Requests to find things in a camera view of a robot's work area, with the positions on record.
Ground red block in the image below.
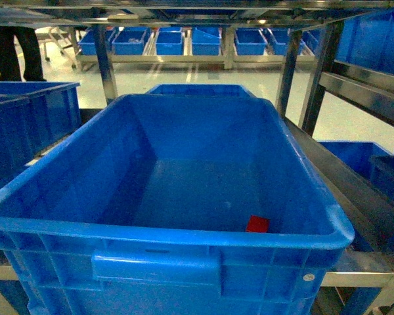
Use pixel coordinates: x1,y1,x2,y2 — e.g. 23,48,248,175
246,215,270,233

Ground stainless steel shelf rack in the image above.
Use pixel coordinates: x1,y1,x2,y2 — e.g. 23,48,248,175
0,1,394,314

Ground blue crate left of shelf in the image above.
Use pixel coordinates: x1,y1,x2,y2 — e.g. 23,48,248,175
0,81,81,181

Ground blue crate upper right shelf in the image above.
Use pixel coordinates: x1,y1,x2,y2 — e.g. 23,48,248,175
336,10,394,75

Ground large blue plastic crate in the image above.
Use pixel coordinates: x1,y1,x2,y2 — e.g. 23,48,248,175
0,94,355,314

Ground blue crate behind large crate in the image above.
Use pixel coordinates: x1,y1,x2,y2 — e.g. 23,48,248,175
147,84,255,98

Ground far low steel rack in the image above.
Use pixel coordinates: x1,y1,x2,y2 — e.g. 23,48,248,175
72,26,316,70

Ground blue bin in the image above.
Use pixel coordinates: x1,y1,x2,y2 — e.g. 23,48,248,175
267,28,290,56
234,29,267,56
112,27,150,56
192,27,221,56
79,28,119,56
156,28,184,56

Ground blue crate lower right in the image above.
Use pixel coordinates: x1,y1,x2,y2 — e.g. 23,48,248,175
319,140,392,179

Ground dark blue crate right edge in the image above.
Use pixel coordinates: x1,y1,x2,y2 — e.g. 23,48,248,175
370,156,394,201

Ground person legs in black trousers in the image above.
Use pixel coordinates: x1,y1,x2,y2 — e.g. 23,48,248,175
0,25,47,83

